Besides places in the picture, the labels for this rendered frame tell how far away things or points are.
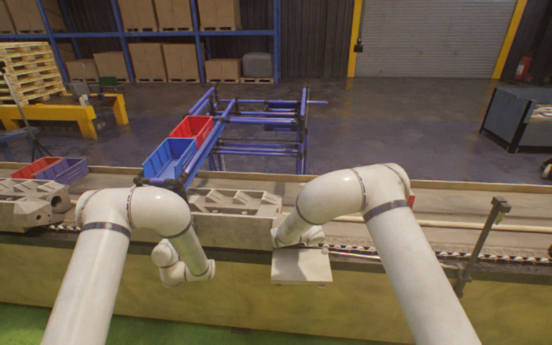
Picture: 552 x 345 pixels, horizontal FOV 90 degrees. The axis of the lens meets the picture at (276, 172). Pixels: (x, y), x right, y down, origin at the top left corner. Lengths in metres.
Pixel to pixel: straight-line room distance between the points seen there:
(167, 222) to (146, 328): 1.65
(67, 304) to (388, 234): 0.72
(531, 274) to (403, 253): 1.31
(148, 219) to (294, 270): 0.86
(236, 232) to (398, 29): 10.88
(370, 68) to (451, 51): 2.84
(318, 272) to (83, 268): 1.04
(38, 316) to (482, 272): 2.95
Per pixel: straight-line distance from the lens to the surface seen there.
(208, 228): 1.57
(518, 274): 1.93
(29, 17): 14.00
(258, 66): 10.25
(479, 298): 1.99
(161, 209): 0.82
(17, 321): 2.97
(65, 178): 2.73
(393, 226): 0.71
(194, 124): 1.91
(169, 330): 2.36
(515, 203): 2.60
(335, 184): 0.70
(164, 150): 1.62
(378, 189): 0.74
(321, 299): 1.83
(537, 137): 5.92
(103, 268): 0.79
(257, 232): 1.50
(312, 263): 1.52
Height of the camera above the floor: 1.90
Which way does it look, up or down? 29 degrees down
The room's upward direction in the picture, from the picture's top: 1 degrees counter-clockwise
